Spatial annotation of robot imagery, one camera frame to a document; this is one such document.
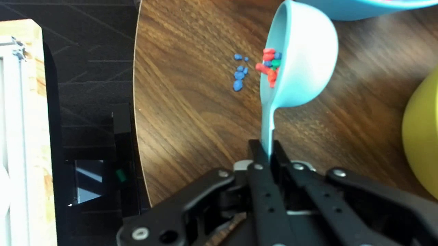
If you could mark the colourful cereal pieces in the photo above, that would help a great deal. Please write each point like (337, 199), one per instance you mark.
(270, 64)

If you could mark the blue plastic bowl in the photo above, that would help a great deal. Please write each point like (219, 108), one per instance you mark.
(358, 9)

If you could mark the round dark wooden table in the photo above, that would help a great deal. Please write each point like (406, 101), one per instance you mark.
(189, 119)

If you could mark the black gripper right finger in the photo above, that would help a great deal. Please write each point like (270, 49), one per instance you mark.
(319, 213)

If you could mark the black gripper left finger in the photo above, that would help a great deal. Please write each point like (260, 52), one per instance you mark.
(271, 224)

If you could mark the dark grey sofa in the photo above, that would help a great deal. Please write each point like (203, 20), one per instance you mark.
(88, 48)

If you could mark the yellow plastic bowl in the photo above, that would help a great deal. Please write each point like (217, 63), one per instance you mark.
(421, 132)

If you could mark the teal measuring cup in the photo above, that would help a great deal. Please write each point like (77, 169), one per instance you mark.
(308, 42)

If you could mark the wooden frame board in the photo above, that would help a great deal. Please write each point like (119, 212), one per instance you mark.
(26, 184)

